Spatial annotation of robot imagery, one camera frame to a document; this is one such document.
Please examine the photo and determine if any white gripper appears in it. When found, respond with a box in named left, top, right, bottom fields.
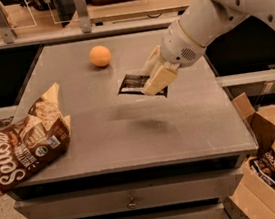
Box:
left=141, top=21, right=205, bottom=96

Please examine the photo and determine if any black rxbar chocolate bar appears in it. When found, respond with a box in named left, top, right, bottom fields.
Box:
left=115, top=68, right=170, bottom=104

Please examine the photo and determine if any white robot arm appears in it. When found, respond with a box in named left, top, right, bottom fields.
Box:
left=142, top=0, right=275, bottom=96

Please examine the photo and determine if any brown sea salt chip bag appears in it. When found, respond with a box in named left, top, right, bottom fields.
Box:
left=0, top=84, right=71, bottom=197

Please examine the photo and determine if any orange ball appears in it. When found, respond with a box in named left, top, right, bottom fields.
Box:
left=89, top=46, right=112, bottom=67

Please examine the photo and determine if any upper grey drawer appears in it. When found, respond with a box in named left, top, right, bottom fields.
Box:
left=15, top=169, right=243, bottom=219

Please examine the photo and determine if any cardboard box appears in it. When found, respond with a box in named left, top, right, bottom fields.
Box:
left=230, top=94, right=275, bottom=219

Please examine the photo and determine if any middle metal bracket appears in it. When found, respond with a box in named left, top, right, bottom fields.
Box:
left=74, top=0, right=92, bottom=34

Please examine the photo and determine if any metal bracket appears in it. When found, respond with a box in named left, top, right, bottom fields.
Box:
left=0, top=4, right=16, bottom=44
left=74, top=0, right=92, bottom=34

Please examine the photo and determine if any left metal bracket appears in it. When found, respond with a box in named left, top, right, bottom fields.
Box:
left=0, top=4, right=16, bottom=44

